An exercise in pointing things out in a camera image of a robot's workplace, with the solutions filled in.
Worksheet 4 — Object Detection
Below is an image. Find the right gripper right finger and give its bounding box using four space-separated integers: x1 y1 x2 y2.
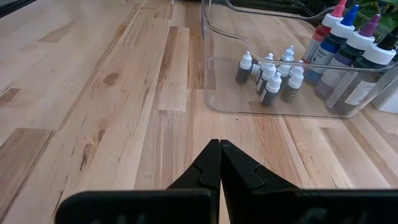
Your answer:
221 139 300 224

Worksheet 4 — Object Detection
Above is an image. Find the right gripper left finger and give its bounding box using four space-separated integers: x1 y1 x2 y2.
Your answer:
166 139 222 224

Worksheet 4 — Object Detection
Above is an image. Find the small dark blue dropper bottle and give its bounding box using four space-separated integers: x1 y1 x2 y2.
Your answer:
259 72 283 108

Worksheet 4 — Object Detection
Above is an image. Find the large red food coloring bottle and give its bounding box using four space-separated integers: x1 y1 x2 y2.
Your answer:
302 0 348 65

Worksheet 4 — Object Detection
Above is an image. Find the large blue food coloring bottle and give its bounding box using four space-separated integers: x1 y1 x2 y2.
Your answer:
304 4 360 86

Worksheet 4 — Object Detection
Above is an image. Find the large purple food coloring bottle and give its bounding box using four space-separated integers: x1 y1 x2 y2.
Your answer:
314 14 382 100

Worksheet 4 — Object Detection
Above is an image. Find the large black food coloring bottle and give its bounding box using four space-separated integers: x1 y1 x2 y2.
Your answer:
326 26 398 116

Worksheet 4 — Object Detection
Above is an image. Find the black aluminium table frame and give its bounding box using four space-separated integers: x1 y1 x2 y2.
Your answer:
0 0 37 19

